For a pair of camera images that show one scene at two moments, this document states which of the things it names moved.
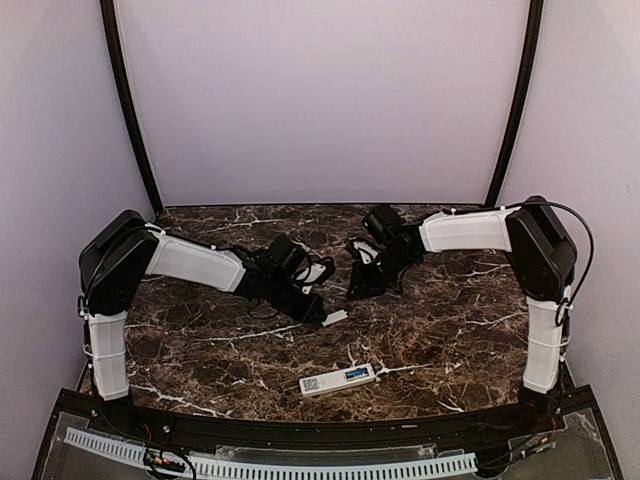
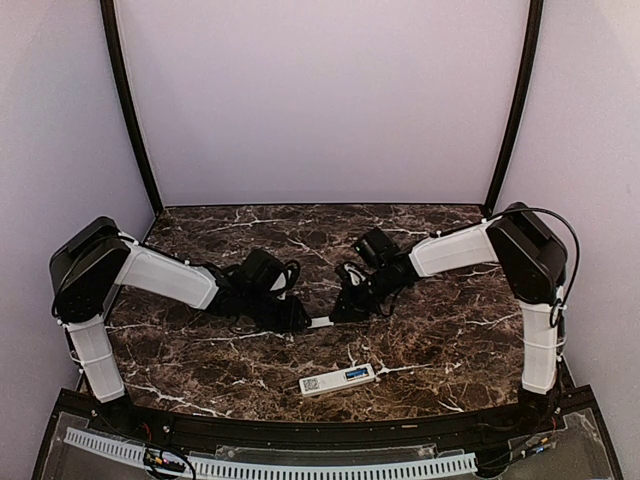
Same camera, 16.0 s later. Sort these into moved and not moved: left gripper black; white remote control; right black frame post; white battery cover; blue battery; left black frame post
Moved: left gripper black; white battery cover
Not moved: blue battery; left black frame post; right black frame post; white remote control
